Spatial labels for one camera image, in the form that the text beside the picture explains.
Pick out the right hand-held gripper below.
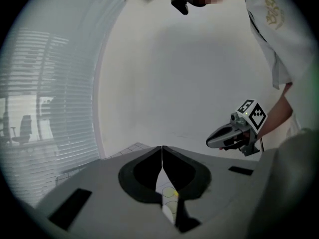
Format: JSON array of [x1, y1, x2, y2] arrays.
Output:
[[205, 99, 268, 157]]

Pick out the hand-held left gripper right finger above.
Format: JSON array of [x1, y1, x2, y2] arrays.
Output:
[[162, 145, 213, 234]]

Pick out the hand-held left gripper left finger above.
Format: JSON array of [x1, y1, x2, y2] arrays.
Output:
[[118, 145, 163, 204]]

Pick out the black office chair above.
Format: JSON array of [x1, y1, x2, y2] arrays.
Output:
[[11, 115, 33, 146]]

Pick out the person's right forearm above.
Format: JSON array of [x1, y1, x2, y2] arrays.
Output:
[[258, 82, 294, 139]]

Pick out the black head camera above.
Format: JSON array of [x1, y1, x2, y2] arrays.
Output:
[[170, 0, 189, 16]]

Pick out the person's white shirt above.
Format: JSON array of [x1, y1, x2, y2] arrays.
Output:
[[239, 0, 319, 139]]

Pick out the window blinds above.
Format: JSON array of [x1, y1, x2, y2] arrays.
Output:
[[0, 0, 128, 209]]

